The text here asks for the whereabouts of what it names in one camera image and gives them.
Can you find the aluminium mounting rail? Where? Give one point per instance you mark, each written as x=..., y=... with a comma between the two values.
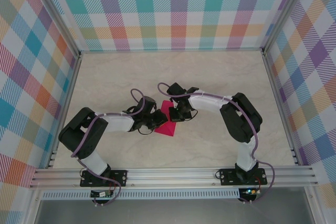
x=170, y=178

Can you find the aluminium frame leg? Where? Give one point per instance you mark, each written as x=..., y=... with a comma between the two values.
x=315, y=205
x=32, y=205

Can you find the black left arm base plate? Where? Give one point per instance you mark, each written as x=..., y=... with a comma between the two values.
x=120, y=178

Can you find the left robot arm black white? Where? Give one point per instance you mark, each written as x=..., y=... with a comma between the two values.
x=84, y=134

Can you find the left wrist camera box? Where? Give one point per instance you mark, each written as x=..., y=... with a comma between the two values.
x=149, y=102

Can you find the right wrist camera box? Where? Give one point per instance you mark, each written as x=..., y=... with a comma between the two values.
x=176, y=89

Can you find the aluminium frame post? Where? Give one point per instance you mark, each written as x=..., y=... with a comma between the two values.
x=286, y=14
x=56, y=16

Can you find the pink paper sheet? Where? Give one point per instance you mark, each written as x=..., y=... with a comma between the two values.
x=168, y=129

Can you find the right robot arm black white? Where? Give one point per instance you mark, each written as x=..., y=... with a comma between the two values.
x=241, y=121

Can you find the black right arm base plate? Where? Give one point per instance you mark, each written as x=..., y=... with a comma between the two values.
x=227, y=178

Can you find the aluminium table edge rail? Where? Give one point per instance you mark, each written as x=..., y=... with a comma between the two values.
x=281, y=103
x=67, y=103

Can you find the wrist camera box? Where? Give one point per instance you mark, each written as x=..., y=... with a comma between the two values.
x=149, y=102
x=176, y=89

